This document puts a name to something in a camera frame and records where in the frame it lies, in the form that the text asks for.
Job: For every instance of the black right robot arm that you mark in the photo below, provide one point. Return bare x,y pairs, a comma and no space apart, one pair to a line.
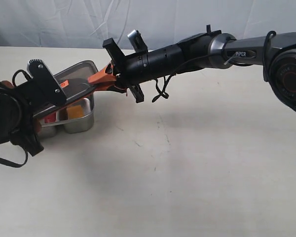
275,52

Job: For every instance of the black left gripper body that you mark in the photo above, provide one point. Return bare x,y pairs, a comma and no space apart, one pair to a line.
24,134

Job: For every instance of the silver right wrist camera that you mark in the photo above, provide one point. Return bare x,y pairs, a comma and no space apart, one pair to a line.
137,41

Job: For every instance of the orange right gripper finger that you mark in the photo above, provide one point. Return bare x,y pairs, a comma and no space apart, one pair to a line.
111,87
103,76

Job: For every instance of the steel two-compartment lunchbox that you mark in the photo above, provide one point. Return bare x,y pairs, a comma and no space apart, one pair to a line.
70,126

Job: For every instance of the red sausage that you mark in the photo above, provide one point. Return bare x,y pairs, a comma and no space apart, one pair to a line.
49,118

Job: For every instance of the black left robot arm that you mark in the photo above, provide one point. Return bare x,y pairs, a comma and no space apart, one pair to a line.
17,123

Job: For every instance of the dark lunchbox lid orange seal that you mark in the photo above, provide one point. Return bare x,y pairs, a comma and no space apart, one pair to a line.
75,85

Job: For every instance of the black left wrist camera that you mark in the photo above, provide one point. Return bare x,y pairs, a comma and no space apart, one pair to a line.
46,83

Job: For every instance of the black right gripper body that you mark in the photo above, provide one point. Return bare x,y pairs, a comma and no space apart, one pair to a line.
133,69

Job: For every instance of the blue-grey backdrop cloth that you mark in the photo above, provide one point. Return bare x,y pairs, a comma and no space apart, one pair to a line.
86,23

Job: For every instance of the yellow cheese wedge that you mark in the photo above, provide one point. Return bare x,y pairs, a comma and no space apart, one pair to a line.
75,112

